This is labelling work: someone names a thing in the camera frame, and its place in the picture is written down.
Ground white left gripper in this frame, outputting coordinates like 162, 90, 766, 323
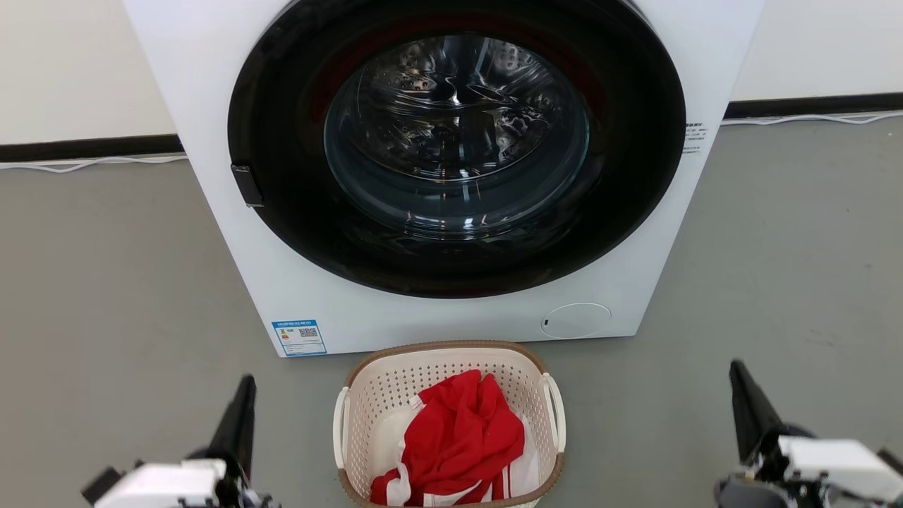
81, 374, 281, 508

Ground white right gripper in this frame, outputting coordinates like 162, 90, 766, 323
714, 359, 903, 508

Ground cream perforated laundry basket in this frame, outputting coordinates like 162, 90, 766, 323
332, 340, 567, 508

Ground blue energy label sticker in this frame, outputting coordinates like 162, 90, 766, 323
272, 320, 328, 357

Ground round white filter cover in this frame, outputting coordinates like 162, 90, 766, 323
541, 303, 612, 339

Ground red garment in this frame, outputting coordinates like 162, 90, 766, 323
370, 369, 526, 507

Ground white garment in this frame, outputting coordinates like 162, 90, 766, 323
381, 395, 541, 507

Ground black round washing machine door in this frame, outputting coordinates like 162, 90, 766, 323
227, 0, 687, 299

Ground white front-load washing machine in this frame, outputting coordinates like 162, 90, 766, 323
123, 0, 766, 358

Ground black door handle latch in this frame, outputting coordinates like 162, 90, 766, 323
231, 164, 265, 208

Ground white floor cable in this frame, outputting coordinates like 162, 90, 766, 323
0, 154, 188, 174
721, 111, 903, 126

